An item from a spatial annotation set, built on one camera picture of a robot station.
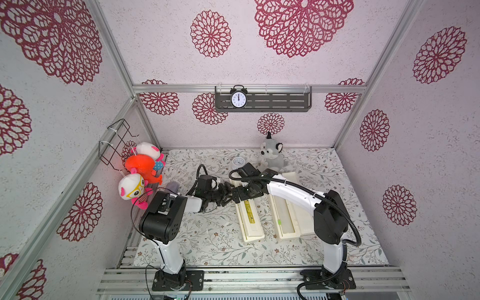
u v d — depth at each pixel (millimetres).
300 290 669
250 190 749
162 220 496
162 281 722
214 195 832
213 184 887
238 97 897
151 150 947
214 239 853
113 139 771
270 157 973
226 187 854
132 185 797
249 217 795
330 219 485
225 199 861
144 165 883
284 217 834
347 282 719
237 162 1095
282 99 937
